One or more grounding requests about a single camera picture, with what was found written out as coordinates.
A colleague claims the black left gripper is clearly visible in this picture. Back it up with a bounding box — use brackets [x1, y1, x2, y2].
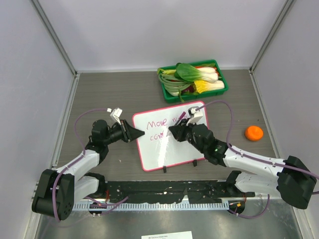
[103, 119, 144, 145]

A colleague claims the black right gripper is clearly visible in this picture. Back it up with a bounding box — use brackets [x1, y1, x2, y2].
[169, 118, 206, 153]

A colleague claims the magenta capped whiteboard marker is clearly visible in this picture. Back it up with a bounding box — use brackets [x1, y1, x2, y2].
[166, 112, 186, 136]

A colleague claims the pink framed whiteboard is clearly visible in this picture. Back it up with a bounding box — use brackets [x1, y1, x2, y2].
[132, 101, 204, 172]

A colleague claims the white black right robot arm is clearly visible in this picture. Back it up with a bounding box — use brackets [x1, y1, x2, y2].
[168, 119, 317, 210]

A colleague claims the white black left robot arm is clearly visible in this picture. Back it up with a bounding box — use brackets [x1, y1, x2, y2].
[31, 119, 145, 221]

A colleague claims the green plastic tray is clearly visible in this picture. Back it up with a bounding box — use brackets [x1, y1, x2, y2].
[157, 60, 229, 103]

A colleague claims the green long beans bundle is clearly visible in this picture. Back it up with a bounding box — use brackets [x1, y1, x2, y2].
[158, 68, 192, 97]

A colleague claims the yellow leaf cabbage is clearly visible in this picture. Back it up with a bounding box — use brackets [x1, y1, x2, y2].
[194, 80, 225, 94]

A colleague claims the green bok choy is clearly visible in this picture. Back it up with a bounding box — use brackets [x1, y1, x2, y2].
[175, 63, 219, 83]

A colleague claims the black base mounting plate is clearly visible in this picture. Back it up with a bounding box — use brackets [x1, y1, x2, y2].
[107, 180, 255, 204]

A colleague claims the red chili pepper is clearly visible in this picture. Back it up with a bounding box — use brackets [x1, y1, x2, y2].
[195, 66, 219, 75]

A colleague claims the orange ball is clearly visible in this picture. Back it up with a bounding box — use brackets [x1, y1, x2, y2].
[244, 125, 264, 141]

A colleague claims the white paper label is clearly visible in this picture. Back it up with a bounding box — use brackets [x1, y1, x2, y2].
[141, 231, 193, 239]

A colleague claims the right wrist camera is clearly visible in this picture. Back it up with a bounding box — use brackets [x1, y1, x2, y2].
[186, 107, 203, 126]

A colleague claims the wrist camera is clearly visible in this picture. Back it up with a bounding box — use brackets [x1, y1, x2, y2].
[107, 108, 123, 124]
[186, 107, 203, 126]

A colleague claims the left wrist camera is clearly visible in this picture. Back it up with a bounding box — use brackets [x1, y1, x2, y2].
[107, 108, 123, 124]

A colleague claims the grey slotted cable duct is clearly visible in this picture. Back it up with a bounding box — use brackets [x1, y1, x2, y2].
[72, 200, 229, 213]

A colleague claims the left aluminium frame post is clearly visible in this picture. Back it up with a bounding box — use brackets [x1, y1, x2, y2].
[29, 0, 78, 75]

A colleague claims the aluminium frame post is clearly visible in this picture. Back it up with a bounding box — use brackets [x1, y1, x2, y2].
[29, 0, 78, 75]
[249, 0, 296, 74]

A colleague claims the right aluminium frame post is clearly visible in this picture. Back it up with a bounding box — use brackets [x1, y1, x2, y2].
[249, 0, 296, 74]

